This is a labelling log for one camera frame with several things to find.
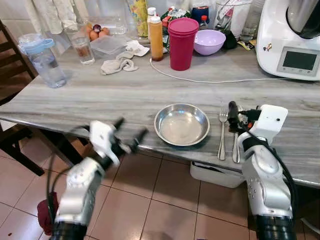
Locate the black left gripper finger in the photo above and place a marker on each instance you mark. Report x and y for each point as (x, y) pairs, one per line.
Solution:
(119, 123)
(140, 139)

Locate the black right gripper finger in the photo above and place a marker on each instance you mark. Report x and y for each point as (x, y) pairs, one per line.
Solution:
(233, 115)
(243, 127)

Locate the steel spoon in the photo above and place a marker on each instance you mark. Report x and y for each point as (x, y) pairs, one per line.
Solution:
(235, 147)

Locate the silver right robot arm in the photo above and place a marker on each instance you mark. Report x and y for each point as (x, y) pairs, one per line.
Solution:
(267, 185)

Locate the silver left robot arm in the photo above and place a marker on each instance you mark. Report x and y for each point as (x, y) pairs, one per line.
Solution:
(80, 190)

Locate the steel fork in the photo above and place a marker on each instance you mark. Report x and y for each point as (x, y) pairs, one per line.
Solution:
(222, 135)

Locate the round steel plate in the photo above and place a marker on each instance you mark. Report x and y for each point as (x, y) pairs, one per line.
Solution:
(182, 125)

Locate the white plastic tub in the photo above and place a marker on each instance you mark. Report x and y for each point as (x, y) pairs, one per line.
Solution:
(217, 175)

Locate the beige crumpled cloth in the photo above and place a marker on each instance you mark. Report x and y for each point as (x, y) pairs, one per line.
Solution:
(120, 62)

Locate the purple plastic bowl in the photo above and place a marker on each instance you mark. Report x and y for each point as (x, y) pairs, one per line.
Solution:
(210, 42)

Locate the clear lidded plastic container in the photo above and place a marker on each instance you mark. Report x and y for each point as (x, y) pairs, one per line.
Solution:
(109, 46)

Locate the clear drinking glass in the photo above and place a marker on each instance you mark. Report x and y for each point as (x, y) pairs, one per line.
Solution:
(82, 47)

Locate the pink lidded plastic tumbler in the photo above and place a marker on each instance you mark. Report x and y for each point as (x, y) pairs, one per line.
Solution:
(182, 45)

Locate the white kitchen cooking machine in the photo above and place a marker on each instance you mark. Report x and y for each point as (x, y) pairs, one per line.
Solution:
(280, 30)

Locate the orange sauce bottle white cap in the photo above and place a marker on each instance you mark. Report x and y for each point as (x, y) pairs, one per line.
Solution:
(156, 40)

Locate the clear jug with blue lid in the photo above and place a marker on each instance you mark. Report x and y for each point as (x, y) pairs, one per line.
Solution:
(46, 62)

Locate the small red capped bottle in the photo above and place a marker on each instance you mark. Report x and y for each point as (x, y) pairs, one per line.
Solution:
(203, 22)

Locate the clear plastic pitcher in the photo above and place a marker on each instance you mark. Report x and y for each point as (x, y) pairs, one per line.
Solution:
(232, 17)

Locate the blue jar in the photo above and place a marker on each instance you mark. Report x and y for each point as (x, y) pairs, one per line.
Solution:
(200, 14)

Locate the yellow green printed bottle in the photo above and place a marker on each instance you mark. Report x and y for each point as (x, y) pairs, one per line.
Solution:
(137, 17)

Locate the red green snack packet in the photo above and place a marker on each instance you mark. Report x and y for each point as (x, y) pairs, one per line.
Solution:
(172, 15)

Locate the dark wooden chair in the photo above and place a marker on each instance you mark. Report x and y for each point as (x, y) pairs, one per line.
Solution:
(12, 75)

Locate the hanging patterned towel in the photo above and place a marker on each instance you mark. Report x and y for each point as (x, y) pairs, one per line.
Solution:
(55, 12)

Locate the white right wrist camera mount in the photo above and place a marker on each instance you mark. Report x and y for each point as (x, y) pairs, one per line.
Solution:
(270, 120)

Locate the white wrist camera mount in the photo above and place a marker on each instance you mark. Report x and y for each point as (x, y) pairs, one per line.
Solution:
(101, 137)
(270, 120)

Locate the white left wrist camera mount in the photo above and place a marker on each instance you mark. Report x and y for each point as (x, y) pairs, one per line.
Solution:
(101, 137)

